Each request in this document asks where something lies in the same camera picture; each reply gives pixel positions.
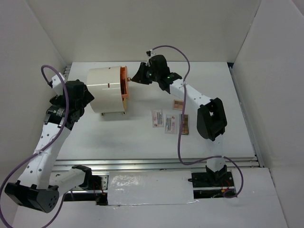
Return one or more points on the pink square eyeshadow palette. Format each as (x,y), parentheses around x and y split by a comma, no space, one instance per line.
(178,104)

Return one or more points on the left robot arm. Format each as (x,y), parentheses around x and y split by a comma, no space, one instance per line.
(35,188)

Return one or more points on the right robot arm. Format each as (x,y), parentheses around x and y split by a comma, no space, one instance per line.
(211,118)

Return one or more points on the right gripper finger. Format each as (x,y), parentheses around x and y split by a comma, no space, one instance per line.
(141,71)
(138,79)

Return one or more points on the white taped cover plate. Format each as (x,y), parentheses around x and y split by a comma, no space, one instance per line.
(149,188)

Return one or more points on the long brown eyeshadow palette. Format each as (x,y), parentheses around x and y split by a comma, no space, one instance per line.
(184,122)

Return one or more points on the clear sticker pack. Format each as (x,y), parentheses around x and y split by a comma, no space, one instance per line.
(171,124)
(157,118)

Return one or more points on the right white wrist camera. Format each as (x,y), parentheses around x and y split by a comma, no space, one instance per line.
(150,53)

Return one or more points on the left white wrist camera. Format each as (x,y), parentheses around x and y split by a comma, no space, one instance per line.
(56,83)

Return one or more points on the left aluminium side rail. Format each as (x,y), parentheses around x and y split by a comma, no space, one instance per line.
(66,71)

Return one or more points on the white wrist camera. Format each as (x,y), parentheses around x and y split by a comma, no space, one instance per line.
(56,83)
(150,53)

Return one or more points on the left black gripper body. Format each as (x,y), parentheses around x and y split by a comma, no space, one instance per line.
(88,98)

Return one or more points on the clear sticker pack right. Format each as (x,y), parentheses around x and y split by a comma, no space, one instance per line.
(171,124)

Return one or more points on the clear sticker pack left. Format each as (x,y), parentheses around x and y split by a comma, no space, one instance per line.
(157,118)

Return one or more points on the cream round drawer cabinet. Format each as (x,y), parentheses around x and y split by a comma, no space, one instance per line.
(104,85)

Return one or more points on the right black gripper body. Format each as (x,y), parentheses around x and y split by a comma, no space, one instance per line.
(150,75)

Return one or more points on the aluminium front rail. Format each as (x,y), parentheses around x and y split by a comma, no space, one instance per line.
(127,165)

